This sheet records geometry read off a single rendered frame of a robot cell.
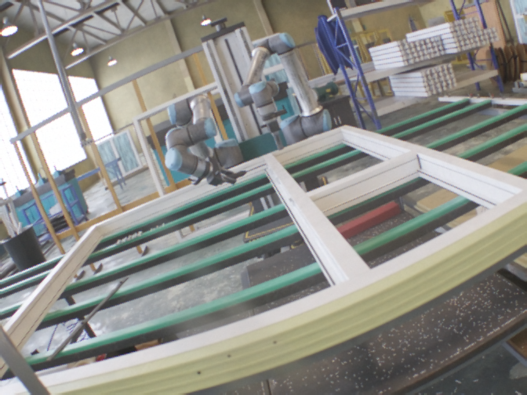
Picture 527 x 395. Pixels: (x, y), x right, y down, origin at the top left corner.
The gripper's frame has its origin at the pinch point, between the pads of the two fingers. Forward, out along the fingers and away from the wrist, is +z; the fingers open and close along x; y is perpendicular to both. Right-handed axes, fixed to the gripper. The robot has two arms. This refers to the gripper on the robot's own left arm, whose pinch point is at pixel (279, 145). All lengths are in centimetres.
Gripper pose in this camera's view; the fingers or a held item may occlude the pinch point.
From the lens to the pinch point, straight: 200.1
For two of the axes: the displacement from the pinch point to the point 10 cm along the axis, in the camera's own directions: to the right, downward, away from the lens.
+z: 3.4, 9.1, 2.6
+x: 1.4, 2.2, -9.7
